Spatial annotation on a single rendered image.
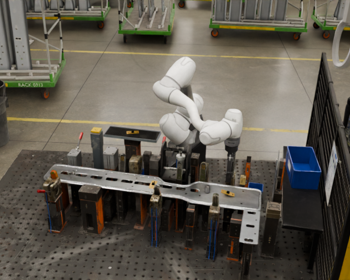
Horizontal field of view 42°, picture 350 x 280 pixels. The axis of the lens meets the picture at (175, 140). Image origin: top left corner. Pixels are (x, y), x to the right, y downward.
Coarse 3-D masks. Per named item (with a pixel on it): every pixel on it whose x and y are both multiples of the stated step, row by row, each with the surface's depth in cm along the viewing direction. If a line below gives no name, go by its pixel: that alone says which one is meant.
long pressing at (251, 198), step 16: (48, 176) 293; (64, 176) 294; (112, 176) 295; (128, 176) 295; (144, 176) 295; (144, 192) 280; (176, 192) 280; (192, 192) 280; (240, 192) 281; (256, 192) 281; (240, 208) 268; (256, 208) 267
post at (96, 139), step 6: (102, 132) 320; (96, 138) 316; (102, 138) 321; (96, 144) 318; (102, 144) 322; (96, 150) 321; (102, 150) 326; (96, 156) 324; (102, 156) 327; (96, 162) 326; (102, 162) 329; (96, 168) 329; (102, 168) 330
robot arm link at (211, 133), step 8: (176, 96) 279; (184, 96) 278; (176, 104) 281; (184, 104) 275; (192, 104) 270; (192, 112) 262; (192, 120) 257; (200, 120) 254; (208, 120) 250; (200, 128) 249; (208, 128) 242; (216, 128) 242; (224, 128) 245; (200, 136) 243; (208, 136) 240; (216, 136) 241; (224, 136) 245; (208, 144) 242
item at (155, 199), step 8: (152, 200) 266; (160, 200) 270; (152, 208) 268; (160, 208) 273; (152, 216) 271; (160, 216) 278; (152, 224) 275; (160, 224) 281; (152, 232) 276; (160, 232) 282; (152, 240) 279; (160, 240) 284
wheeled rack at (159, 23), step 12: (132, 0) 1013; (120, 12) 845; (132, 12) 979; (144, 12) 966; (156, 12) 981; (168, 12) 843; (120, 24) 855; (132, 24) 892; (144, 24) 894; (156, 24) 895; (168, 24) 852
